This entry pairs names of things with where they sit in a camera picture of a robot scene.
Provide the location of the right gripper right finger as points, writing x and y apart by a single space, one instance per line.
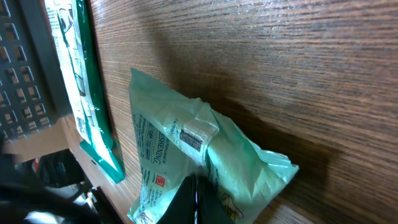
209 208

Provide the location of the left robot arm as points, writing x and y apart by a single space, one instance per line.
59 187

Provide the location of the mint green wipes packet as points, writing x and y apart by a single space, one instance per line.
178 136

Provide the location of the grey plastic mesh basket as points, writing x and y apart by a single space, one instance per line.
33 94

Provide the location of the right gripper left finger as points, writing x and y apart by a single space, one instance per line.
183 206

